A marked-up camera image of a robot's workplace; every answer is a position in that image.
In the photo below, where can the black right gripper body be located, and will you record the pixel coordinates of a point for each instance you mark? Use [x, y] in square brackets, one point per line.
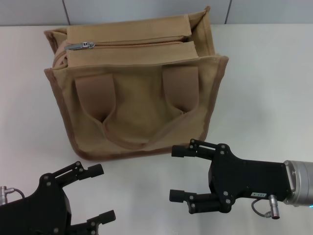
[244, 181]

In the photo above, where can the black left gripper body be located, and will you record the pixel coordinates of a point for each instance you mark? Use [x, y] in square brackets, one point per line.
[36, 213]

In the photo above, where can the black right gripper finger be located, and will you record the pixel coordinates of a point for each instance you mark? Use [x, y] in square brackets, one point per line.
[193, 150]
[200, 203]

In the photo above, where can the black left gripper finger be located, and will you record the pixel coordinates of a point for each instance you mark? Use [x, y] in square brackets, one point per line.
[73, 172]
[90, 224]

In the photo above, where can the khaki canvas food bag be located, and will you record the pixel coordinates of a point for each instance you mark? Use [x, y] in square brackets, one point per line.
[137, 102]

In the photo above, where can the silver metal zipper pull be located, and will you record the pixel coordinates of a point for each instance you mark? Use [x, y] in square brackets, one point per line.
[78, 46]

